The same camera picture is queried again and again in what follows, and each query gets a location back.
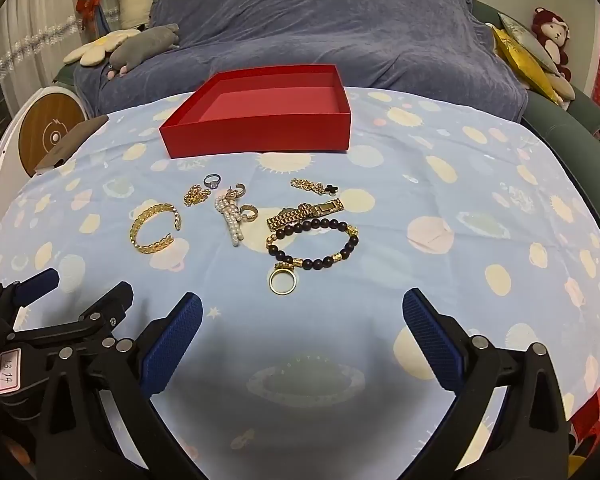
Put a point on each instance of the red cardboard box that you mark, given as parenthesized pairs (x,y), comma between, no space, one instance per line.
(255,135)

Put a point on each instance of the grey plush toy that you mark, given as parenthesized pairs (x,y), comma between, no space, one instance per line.
(145,42)

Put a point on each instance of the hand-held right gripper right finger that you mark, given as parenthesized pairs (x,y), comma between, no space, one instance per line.
(432,345)

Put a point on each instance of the brown box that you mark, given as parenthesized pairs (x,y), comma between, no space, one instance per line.
(70,140)

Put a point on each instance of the light blue printed tablecloth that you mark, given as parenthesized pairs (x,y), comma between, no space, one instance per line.
(380,260)

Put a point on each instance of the gold watch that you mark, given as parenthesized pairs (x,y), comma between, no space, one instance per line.
(290,218)

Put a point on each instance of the flower shaped pillow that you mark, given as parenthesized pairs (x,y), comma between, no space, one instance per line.
(92,52)

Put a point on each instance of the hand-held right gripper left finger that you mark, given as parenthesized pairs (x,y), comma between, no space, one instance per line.
(172,345)

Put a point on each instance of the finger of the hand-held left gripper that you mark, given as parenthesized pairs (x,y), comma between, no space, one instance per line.
(36,284)
(111,305)

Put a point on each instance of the white round wooden-top device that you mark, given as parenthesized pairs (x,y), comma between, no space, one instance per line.
(45,125)

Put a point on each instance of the gold hoop earring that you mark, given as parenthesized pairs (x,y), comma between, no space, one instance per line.
(253,215)
(239,187)

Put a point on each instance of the white sheer curtain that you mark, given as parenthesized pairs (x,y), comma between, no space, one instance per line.
(35,20)

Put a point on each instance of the red bow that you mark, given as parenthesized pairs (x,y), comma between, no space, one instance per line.
(86,9)

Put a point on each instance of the cream pillow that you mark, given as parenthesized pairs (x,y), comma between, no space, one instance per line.
(562,91)

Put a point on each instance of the silver grey pillow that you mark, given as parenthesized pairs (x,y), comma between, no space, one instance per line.
(525,35)

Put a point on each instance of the gold pillow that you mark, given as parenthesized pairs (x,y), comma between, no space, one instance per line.
(522,62)

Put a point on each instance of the blue sofa cover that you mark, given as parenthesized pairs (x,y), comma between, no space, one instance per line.
(330,25)

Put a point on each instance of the red monkey plush toy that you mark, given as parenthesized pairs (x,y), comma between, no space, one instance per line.
(550,27)

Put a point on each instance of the red bag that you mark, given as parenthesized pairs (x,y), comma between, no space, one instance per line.
(587,420)

